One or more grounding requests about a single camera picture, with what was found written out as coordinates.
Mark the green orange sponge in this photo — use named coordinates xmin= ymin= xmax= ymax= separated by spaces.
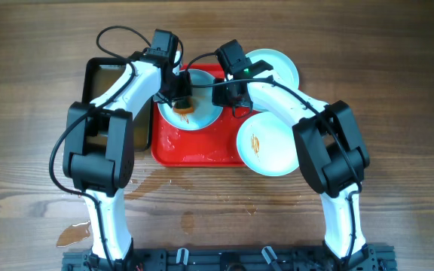
xmin=173 ymin=96 xmax=194 ymax=114

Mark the light blue plate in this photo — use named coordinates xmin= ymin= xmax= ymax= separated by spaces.
xmin=157 ymin=87 xmax=223 ymax=131
xmin=243 ymin=48 xmax=299 ymax=91
xmin=236 ymin=112 xmax=299 ymax=177

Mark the light blue plate bottom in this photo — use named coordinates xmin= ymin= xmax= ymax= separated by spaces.
xmin=236 ymin=112 xmax=299 ymax=177

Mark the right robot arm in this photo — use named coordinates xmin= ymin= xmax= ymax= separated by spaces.
xmin=212 ymin=40 xmax=370 ymax=268

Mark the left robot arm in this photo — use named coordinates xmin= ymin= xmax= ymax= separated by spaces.
xmin=54 ymin=29 xmax=191 ymax=270

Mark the red plastic tray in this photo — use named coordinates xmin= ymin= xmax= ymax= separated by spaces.
xmin=151 ymin=63 xmax=304 ymax=168

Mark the black water tray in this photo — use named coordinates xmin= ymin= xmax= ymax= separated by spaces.
xmin=81 ymin=57 xmax=153 ymax=152

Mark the light blue plate top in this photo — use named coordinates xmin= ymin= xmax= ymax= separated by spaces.
xmin=243 ymin=48 xmax=299 ymax=91

